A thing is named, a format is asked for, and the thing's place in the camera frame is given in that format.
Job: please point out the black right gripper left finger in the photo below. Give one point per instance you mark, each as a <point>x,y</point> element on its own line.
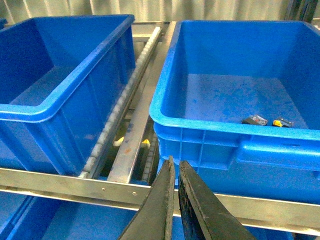
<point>154,219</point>

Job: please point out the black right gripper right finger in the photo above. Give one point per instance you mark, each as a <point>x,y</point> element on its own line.
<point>203,215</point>

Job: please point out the red mushroom push button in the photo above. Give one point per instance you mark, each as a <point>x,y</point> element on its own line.
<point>255,119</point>

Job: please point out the yellow mushroom push button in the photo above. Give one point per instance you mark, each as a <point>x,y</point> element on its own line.
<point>282,123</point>

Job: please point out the blue bin with buttons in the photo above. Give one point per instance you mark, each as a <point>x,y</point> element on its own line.
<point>3,22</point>

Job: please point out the metal shelf front bar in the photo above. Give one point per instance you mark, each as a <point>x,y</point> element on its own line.
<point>295,217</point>

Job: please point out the blue bin at right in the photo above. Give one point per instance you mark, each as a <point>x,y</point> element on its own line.
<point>217,73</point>

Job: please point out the lower shelf blue bin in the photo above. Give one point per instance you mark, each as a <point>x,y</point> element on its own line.
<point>24,217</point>

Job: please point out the white roller track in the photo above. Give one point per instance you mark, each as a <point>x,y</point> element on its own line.
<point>107,137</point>

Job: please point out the empty blue middle bin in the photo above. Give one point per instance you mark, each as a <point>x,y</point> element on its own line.
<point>60,79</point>

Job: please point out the metal centre rail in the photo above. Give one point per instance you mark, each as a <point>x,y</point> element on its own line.
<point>126,158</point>

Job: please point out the metal rack upright post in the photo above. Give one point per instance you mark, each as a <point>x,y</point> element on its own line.
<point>301,10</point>

